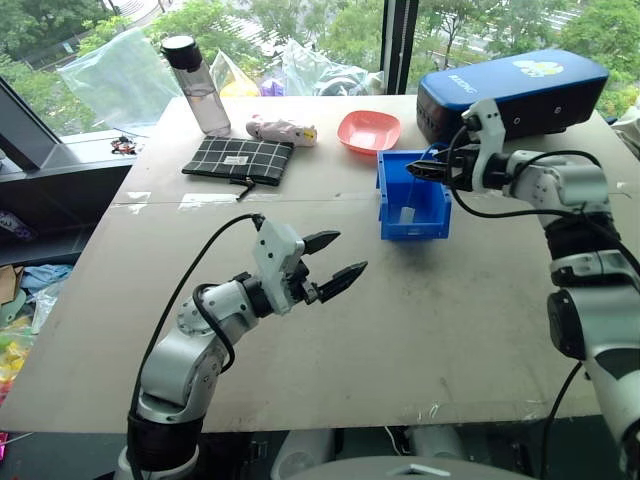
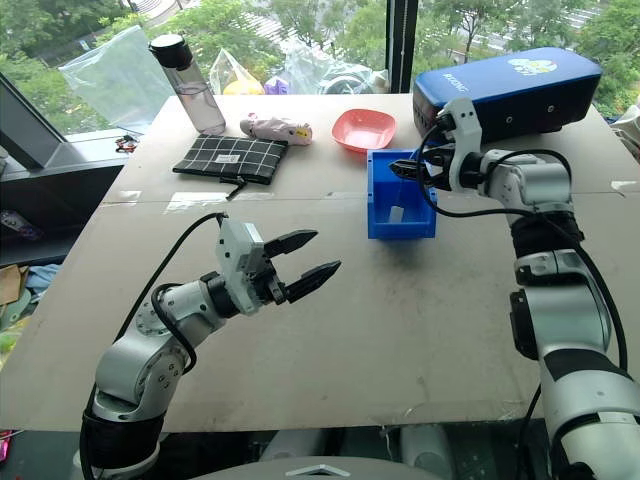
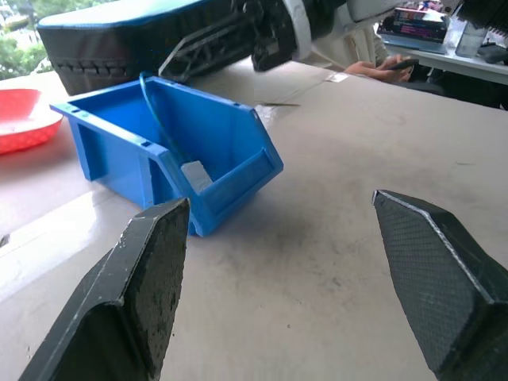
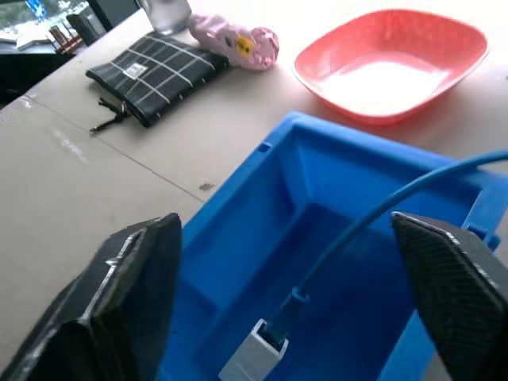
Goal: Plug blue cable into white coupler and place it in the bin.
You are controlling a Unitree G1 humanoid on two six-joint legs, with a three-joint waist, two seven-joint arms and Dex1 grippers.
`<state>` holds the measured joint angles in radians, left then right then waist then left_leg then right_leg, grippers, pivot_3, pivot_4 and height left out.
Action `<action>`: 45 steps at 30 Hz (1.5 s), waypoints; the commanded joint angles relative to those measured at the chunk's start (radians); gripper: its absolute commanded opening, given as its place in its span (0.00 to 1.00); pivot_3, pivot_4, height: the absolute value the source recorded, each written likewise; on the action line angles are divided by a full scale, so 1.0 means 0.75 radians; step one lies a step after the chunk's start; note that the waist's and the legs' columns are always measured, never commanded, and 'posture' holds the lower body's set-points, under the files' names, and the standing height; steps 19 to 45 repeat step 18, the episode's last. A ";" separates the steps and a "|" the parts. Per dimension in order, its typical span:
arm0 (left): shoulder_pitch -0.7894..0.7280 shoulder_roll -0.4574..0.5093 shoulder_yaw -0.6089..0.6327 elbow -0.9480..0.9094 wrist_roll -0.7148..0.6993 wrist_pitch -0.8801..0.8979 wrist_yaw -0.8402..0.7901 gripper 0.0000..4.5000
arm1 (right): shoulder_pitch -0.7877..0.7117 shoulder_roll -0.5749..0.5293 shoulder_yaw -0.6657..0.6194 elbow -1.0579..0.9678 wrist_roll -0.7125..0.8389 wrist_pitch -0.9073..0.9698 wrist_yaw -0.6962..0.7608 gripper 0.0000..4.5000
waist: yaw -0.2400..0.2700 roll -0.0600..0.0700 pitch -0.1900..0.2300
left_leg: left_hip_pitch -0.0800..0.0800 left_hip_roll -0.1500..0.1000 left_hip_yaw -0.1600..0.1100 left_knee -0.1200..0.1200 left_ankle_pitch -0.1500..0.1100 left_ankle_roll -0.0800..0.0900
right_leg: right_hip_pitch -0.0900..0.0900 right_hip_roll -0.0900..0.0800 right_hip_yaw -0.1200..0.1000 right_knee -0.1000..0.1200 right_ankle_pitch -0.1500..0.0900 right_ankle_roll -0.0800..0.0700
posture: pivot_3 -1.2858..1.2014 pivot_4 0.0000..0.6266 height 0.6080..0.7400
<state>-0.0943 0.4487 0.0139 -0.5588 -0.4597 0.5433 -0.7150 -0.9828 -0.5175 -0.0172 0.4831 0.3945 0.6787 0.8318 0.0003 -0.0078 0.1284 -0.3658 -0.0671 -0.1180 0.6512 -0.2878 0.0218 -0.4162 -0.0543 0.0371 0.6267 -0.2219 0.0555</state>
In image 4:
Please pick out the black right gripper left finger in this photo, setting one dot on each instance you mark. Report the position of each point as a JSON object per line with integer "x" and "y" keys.
{"x": 119, "y": 301}

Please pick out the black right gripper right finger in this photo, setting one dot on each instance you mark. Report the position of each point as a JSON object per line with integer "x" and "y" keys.
{"x": 456, "y": 285}

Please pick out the blue plastic bin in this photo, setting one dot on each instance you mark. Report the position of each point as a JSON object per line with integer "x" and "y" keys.
{"x": 278, "y": 238}

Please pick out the black plaid zipper pouch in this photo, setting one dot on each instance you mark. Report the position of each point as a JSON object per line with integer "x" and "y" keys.
{"x": 158, "y": 79}

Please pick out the red plastic basket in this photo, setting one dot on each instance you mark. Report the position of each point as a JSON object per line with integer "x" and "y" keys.
{"x": 393, "y": 63}

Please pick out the small wooden rack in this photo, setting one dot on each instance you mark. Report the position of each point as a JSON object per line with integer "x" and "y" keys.
{"x": 63, "y": 37}

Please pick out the white paper stack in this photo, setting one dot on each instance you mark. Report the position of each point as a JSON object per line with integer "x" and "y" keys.
{"x": 33, "y": 41}

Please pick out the pink plush toy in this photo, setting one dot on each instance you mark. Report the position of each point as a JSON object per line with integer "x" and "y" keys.
{"x": 242, "y": 43}

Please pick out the clear glass cup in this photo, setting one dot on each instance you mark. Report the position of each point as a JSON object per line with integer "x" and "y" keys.
{"x": 168, "y": 16}

